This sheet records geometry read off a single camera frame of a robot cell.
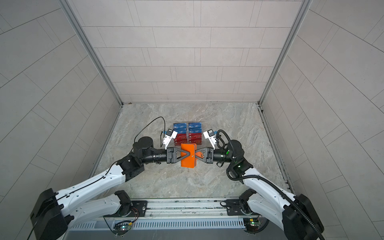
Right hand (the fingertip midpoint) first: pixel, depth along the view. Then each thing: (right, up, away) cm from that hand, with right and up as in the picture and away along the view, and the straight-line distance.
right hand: (194, 160), depth 64 cm
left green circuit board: (-32, -31, +1) cm, 44 cm away
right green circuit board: (+26, -31, +4) cm, 41 cm away
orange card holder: (-2, -1, -1) cm, 2 cm away
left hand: (-2, +1, -1) cm, 2 cm away
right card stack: (0, +8, +29) cm, 30 cm away
